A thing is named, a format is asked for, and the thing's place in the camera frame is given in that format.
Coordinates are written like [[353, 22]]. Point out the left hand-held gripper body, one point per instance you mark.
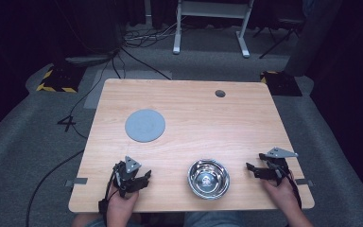
[[126, 178]]

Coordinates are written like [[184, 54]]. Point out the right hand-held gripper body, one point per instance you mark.
[[277, 167]]

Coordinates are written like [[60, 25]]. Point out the person's left hand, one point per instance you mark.
[[123, 203]]

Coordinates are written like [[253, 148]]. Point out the person's right hand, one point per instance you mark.
[[280, 194]]

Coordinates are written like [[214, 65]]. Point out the grey tape strip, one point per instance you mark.
[[304, 182], [77, 182]]

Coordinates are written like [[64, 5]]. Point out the stainless steel bowl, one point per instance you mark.
[[208, 178]]

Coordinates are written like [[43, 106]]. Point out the round grey mat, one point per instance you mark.
[[145, 125]]

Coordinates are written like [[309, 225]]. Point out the person's blue jeans leg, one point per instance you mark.
[[214, 219]]

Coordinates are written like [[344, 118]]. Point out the black tape floor mark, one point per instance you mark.
[[66, 122]]

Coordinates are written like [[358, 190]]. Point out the black tripod stand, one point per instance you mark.
[[279, 30]]

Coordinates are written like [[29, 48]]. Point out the black yellow striped base plate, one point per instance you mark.
[[60, 80], [280, 83]]

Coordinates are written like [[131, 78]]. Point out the white desk frame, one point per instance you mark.
[[212, 9]]

